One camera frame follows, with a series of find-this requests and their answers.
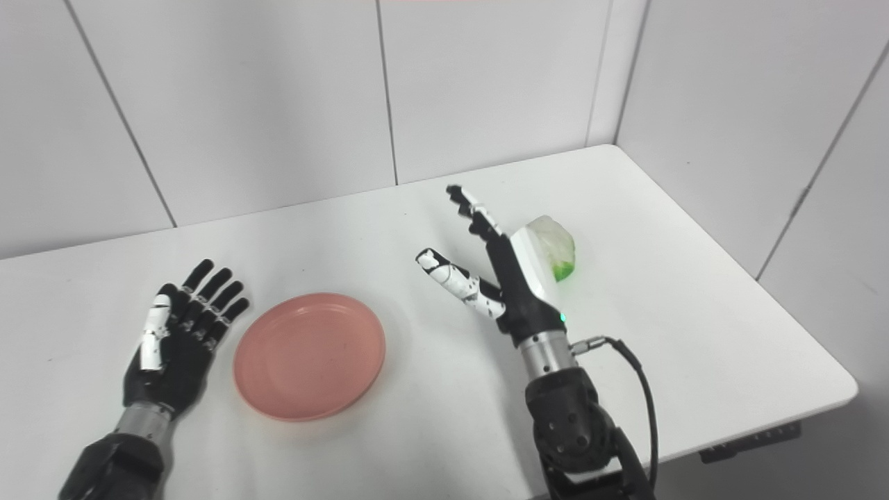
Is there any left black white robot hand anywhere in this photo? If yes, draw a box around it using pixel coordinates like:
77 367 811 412
122 259 251 419

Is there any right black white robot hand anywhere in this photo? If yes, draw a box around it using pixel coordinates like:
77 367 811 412
415 184 568 348

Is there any green white cabbage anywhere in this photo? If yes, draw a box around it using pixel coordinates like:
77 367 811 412
524 215 576 283

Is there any pink plate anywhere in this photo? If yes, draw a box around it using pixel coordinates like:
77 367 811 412
233 292 387 423

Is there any black table control box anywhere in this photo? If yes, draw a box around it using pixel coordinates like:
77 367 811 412
698 421 803 465

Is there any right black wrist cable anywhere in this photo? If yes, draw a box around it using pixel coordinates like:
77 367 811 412
570 335 660 490

